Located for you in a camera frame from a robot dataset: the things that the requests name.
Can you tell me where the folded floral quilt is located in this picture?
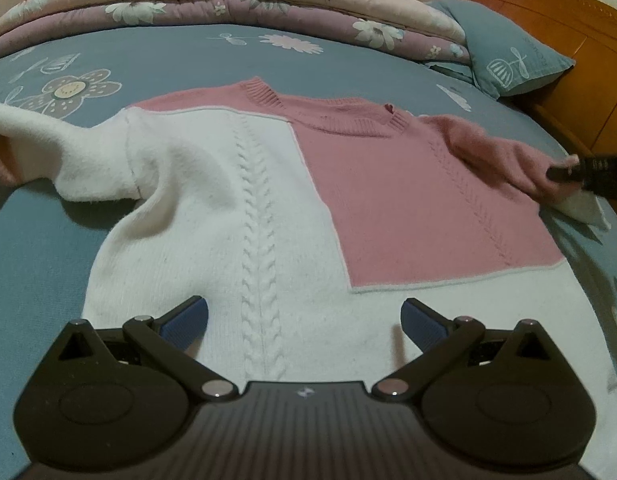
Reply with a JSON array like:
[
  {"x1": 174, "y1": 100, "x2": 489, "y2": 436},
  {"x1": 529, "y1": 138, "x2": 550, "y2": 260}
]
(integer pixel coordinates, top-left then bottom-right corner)
[{"x1": 0, "y1": 0, "x2": 471, "y2": 66}]

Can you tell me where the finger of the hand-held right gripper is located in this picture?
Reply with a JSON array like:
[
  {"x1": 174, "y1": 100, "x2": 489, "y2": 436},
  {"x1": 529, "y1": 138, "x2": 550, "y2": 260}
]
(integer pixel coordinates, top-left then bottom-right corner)
[{"x1": 545, "y1": 152, "x2": 617, "y2": 200}]

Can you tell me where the pink and white sweater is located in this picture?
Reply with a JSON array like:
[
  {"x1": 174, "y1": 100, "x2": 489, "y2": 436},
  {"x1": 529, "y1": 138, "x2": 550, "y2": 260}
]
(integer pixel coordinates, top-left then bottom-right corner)
[{"x1": 0, "y1": 76, "x2": 617, "y2": 466}]

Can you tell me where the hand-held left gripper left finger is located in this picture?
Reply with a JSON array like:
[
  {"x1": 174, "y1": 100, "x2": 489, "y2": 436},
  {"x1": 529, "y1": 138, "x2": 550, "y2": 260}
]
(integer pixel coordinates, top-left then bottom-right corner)
[{"x1": 31, "y1": 295, "x2": 240, "y2": 403}]

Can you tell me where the blue printed pillow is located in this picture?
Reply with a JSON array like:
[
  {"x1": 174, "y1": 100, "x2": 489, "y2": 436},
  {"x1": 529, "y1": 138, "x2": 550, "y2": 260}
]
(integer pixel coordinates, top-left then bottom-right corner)
[{"x1": 425, "y1": 0, "x2": 576, "y2": 98}]

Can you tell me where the blue floral bed sheet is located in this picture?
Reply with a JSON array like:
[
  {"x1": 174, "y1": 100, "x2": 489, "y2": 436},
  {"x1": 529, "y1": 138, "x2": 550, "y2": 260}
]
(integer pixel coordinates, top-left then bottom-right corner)
[{"x1": 0, "y1": 20, "x2": 617, "y2": 480}]

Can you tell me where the wooden bed headboard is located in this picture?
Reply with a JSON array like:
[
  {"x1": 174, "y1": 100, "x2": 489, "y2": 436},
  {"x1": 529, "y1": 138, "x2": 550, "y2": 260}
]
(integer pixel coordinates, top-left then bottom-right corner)
[{"x1": 458, "y1": 0, "x2": 617, "y2": 156}]

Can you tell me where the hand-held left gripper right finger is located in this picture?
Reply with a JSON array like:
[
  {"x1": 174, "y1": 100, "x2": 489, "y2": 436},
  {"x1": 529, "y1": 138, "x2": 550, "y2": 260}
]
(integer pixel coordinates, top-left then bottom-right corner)
[{"x1": 371, "y1": 297, "x2": 578, "y2": 403}]

